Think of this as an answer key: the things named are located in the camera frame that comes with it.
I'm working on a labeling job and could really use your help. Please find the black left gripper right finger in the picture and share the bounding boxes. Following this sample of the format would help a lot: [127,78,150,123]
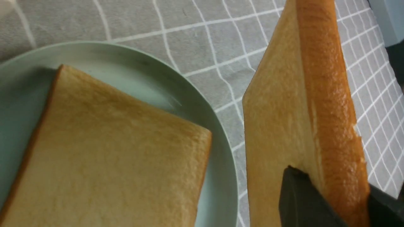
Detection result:
[368,184,404,227]

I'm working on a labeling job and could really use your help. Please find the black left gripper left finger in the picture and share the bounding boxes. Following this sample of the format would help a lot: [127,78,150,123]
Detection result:
[278,166,347,227]

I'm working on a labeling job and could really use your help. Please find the toast slice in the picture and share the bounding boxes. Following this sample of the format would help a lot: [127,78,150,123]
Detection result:
[242,0,370,227]
[1,64,212,227]

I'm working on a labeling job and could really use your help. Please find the grey checked tablecloth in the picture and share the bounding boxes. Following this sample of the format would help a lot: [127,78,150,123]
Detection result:
[1,0,403,227]

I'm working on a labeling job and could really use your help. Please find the light green round plate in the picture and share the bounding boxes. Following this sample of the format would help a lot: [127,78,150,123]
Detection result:
[1,41,239,227]

